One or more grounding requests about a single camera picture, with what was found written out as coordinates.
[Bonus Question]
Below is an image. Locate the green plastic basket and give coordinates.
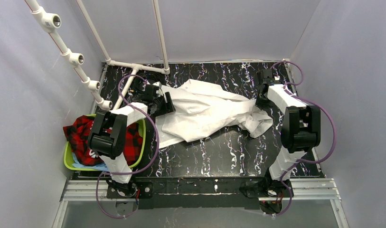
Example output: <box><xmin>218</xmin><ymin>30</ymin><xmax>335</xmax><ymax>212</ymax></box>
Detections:
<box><xmin>64</xmin><ymin>114</ymin><xmax>147</xmax><ymax>172</ymax></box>

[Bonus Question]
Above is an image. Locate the white PVC pipe frame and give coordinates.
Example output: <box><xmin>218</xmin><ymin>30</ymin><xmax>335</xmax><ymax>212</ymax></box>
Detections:
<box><xmin>25</xmin><ymin>0</ymin><xmax>170</xmax><ymax>111</ymax></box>

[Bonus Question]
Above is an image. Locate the purple cable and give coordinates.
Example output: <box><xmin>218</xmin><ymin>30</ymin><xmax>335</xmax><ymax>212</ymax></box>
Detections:
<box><xmin>95</xmin><ymin>74</ymin><xmax>160</xmax><ymax>219</ymax></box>
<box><xmin>269</xmin><ymin>61</ymin><xmax>338</xmax><ymax>218</ymax></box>

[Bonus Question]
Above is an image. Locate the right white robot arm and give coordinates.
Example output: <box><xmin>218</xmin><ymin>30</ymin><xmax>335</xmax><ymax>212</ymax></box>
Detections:
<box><xmin>256</xmin><ymin>69</ymin><xmax>320</xmax><ymax>197</ymax></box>

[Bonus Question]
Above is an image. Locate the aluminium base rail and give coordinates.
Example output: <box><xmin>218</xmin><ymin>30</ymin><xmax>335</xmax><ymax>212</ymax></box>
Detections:
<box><xmin>52</xmin><ymin>178</ymin><xmax>349</xmax><ymax>228</ymax></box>

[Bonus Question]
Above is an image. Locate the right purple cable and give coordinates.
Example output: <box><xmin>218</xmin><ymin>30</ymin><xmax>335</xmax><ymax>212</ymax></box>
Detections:
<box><xmin>269</xmin><ymin>61</ymin><xmax>338</xmax><ymax>218</ymax></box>

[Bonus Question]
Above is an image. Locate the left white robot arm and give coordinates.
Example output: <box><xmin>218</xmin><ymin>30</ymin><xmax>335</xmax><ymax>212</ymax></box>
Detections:
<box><xmin>87</xmin><ymin>81</ymin><xmax>175</xmax><ymax>196</ymax></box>

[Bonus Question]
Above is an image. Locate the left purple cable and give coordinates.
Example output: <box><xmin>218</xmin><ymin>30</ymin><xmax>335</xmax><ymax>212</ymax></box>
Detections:
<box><xmin>95</xmin><ymin>74</ymin><xmax>160</xmax><ymax>219</ymax></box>

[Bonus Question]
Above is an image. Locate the blue cloth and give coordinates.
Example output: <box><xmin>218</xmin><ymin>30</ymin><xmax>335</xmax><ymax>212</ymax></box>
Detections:
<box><xmin>72</xmin><ymin>153</ymin><xmax>112</xmax><ymax>172</ymax></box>

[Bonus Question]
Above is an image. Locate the black coiled cable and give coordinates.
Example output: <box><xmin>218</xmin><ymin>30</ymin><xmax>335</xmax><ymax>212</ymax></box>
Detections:
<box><xmin>130</xmin><ymin>71</ymin><xmax>162</xmax><ymax>95</ymax></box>

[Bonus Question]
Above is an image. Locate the white cloth sheet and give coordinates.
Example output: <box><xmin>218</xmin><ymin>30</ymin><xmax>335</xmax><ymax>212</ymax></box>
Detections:
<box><xmin>156</xmin><ymin>79</ymin><xmax>273</xmax><ymax>149</ymax></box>

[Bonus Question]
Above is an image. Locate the red black plaid cloth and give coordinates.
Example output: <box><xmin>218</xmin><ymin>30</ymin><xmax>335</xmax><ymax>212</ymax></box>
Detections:
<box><xmin>63</xmin><ymin>115</ymin><xmax>144</xmax><ymax>167</ymax></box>

